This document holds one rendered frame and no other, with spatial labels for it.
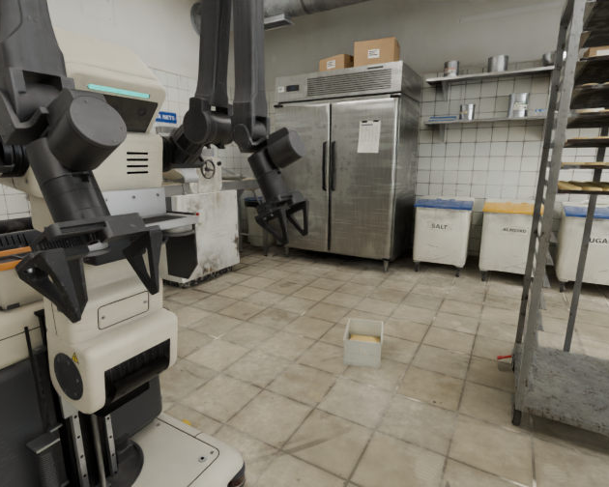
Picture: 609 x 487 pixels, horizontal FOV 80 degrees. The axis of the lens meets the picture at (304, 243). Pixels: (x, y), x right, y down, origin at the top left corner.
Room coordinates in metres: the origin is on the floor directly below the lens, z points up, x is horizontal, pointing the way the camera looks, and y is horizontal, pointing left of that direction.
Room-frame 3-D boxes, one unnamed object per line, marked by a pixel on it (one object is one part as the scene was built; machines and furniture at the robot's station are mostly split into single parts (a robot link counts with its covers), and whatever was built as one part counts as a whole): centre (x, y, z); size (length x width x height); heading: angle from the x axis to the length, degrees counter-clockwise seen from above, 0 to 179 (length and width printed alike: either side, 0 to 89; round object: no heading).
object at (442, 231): (3.85, -1.49, 0.38); 0.64 x 0.54 x 0.77; 153
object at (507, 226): (3.53, -2.05, 0.38); 0.64 x 0.54 x 0.77; 151
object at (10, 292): (0.93, 0.71, 0.87); 0.23 x 0.15 x 0.11; 150
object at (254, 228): (5.09, 0.57, 0.33); 0.54 x 0.53 x 0.66; 60
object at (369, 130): (3.70, -0.63, 1.39); 0.22 x 0.03 x 0.31; 60
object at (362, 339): (2.03, -0.36, 0.08); 0.30 x 0.22 x 0.16; 167
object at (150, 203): (0.73, 0.36, 0.99); 0.28 x 0.16 x 0.22; 150
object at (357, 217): (4.28, -0.47, 1.02); 1.40 x 0.90 x 2.05; 60
